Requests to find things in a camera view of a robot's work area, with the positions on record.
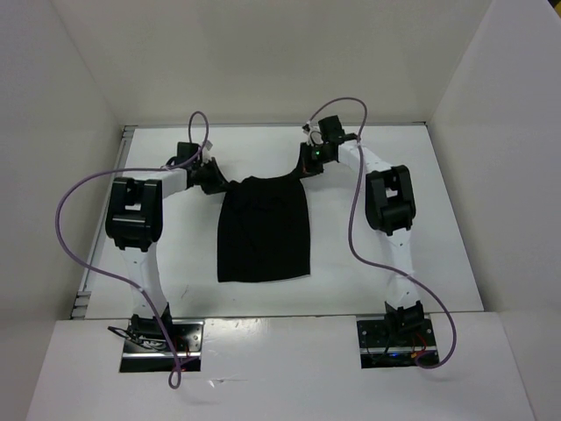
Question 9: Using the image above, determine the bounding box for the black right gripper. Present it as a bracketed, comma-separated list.
[293, 139, 334, 179]

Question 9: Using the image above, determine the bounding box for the black skirt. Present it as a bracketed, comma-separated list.
[217, 174, 311, 283]

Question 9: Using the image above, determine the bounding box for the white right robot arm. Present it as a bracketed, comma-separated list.
[293, 140, 424, 345]

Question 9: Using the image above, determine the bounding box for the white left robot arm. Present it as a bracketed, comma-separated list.
[105, 158, 229, 351]

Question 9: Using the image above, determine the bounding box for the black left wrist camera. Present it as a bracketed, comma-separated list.
[164, 142, 202, 169]

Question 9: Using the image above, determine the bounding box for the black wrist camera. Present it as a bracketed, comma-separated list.
[318, 115, 358, 145]
[164, 142, 202, 169]

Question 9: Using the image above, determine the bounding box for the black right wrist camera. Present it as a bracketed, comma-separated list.
[318, 115, 358, 145]

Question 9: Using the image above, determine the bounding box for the grey aluminium table edge rail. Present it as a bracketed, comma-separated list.
[69, 125, 137, 320]

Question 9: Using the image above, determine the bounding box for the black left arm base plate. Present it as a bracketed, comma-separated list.
[112, 320, 204, 374]

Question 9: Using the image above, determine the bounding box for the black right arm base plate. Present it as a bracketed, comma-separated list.
[356, 318, 439, 369]

